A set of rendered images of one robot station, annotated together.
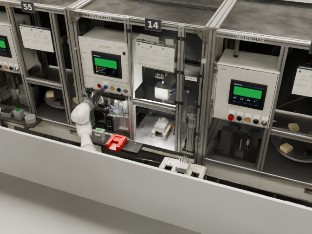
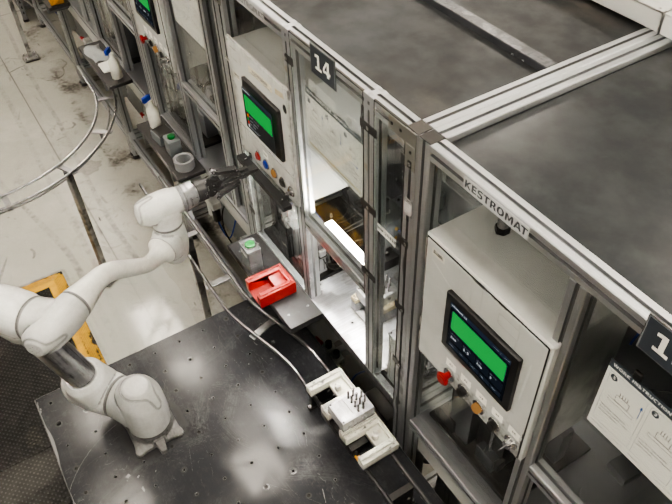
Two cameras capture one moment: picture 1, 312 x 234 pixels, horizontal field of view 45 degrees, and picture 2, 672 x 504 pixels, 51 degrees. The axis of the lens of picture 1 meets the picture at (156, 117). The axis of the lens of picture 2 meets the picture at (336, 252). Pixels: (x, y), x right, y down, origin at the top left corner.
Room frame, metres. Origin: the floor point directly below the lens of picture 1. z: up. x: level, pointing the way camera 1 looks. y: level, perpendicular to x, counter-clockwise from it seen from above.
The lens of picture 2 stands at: (1.27, -1.00, 2.97)
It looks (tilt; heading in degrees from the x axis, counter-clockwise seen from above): 45 degrees down; 38
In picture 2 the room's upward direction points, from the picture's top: 3 degrees counter-clockwise
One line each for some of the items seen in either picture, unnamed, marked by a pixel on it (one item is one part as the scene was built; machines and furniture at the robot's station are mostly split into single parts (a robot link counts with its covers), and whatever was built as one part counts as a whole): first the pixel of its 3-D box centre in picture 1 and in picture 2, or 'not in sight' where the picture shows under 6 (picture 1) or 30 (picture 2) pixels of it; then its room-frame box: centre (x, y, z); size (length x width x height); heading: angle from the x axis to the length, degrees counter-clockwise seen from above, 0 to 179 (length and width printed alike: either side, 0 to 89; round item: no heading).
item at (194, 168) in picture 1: (182, 171); (350, 419); (2.31, -0.22, 0.84); 0.36 x 0.14 x 0.10; 69
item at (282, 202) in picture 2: (105, 94); (263, 178); (2.68, 0.41, 1.37); 0.36 x 0.04 x 0.04; 69
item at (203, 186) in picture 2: (91, 100); (207, 187); (2.48, 0.50, 1.42); 0.09 x 0.07 x 0.08; 159
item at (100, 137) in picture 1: (100, 134); (253, 254); (2.64, 0.49, 0.97); 0.08 x 0.08 x 0.12; 69
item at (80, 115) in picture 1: (80, 114); (158, 210); (2.31, 0.56, 1.41); 0.16 x 0.11 x 0.13; 159
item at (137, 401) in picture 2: not in sight; (139, 402); (1.94, 0.43, 0.85); 0.18 x 0.16 x 0.22; 104
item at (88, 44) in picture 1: (111, 61); (292, 111); (2.80, 0.36, 1.60); 0.42 x 0.29 x 0.46; 69
